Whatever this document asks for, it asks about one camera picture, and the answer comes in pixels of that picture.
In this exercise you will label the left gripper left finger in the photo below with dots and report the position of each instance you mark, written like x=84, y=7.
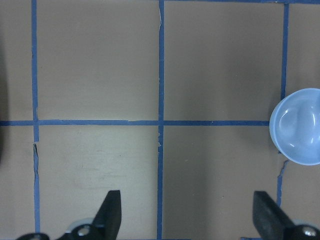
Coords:
x=108, y=218

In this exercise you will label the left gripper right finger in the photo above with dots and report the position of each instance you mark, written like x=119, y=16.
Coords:
x=269, y=219

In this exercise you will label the blue bowl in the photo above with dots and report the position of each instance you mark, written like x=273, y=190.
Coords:
x=294, y=127

